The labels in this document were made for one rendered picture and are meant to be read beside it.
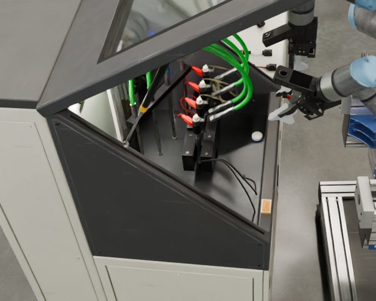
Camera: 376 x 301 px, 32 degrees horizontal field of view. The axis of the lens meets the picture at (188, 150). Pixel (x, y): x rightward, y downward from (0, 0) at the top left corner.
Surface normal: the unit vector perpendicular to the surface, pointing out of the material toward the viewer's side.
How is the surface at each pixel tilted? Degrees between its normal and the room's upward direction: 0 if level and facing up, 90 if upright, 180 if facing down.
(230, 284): 90
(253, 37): 0
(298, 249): 0
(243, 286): 90
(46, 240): 90
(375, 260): 0
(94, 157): 90
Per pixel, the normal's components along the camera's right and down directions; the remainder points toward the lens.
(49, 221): -0.15, 0.74
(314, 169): -0.07, -0.67
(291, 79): 0.03, -0.43
